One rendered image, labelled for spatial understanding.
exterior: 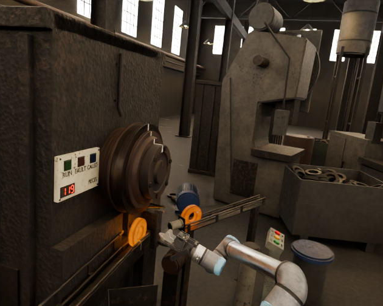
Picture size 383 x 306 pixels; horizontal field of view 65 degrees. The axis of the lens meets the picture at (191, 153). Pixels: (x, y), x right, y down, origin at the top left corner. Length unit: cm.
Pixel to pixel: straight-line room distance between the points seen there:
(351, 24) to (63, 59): 932
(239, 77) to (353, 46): 616
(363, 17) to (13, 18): 946
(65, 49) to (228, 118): 316
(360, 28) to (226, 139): 665
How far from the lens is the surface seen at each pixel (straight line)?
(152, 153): 144
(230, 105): 420
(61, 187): 128
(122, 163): 137
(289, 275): 132
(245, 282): 233
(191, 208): 205
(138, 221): 171
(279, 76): 399
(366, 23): 1014
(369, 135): 510
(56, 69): 122
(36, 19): 123
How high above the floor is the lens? 153
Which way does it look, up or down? 11 degrees down
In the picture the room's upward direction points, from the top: 6 degrees clockwise
